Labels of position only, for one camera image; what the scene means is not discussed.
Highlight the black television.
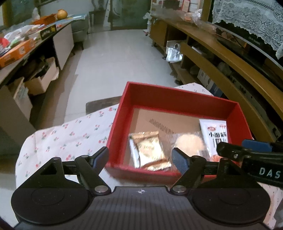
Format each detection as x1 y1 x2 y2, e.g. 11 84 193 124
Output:
208 0 283 89

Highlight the grey sofa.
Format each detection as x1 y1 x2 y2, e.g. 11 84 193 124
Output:
71 14 89 50

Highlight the cardboard storage box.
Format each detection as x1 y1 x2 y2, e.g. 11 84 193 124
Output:
24 57 59 95

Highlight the cherry print tablecloth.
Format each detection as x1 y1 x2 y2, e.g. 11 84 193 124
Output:
15 83 282 228

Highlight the silver foil bag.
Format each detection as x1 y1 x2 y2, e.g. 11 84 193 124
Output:
166 43 183 63

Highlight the black long box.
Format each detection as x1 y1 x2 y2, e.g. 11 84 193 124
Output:
39 24 57 40

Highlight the white noodle snack packet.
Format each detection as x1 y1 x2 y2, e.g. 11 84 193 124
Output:
199 119 228 162

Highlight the white lace cloth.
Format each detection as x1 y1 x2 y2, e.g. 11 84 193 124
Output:
212 1 282 59

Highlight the wooden TV stand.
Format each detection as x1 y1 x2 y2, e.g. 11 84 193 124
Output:
150 16 282 142

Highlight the gold biscuit packet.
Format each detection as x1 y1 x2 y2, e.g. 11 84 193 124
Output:
129 131 172 172

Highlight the red cardboard box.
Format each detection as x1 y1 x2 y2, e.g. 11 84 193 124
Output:
105 82 252 185

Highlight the clear round cracker packet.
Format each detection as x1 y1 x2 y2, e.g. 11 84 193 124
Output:
166 131 211 161

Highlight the yellow pomelo fruit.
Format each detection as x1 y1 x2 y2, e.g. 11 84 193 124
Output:
57 9 68 21

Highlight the dark wooden chair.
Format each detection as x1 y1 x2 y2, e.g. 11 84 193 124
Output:
88 10 106 34

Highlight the white cabinet door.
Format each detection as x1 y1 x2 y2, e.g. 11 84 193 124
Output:
53 24 74 70

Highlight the orange flat box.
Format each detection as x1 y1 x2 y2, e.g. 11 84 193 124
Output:
0 39 35 68

